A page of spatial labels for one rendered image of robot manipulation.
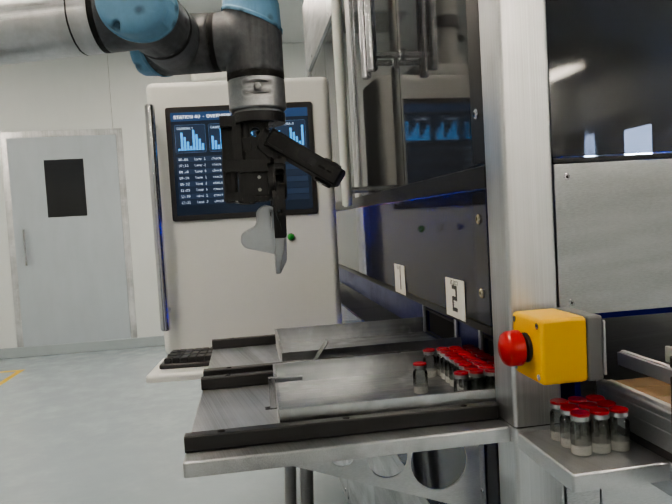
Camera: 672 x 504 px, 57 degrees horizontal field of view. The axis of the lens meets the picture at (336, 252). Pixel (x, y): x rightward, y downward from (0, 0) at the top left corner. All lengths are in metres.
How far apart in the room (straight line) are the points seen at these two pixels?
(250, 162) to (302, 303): 0.97
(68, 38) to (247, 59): 0.21
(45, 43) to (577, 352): 0.67
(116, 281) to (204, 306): 4.68
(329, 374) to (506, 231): 0.44
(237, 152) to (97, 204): 5.63
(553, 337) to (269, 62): 0.48
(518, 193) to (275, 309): 1.08
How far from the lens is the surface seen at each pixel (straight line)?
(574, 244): 0.81
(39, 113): 6.65
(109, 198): 6.40
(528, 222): 0.78
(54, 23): 0.76
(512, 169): 0.77
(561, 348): 0.71
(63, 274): 6.51
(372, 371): 1.08
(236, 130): 0.82
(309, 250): 1.72
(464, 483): 0.94
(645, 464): 0.74
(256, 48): 0.82
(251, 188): 0.80
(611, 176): 0.84
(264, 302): 1.73
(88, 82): 6.59
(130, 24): 0.71
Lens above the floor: 1.15
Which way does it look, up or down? 3 degrees down
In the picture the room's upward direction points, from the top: 3 degrees counter-clockwise
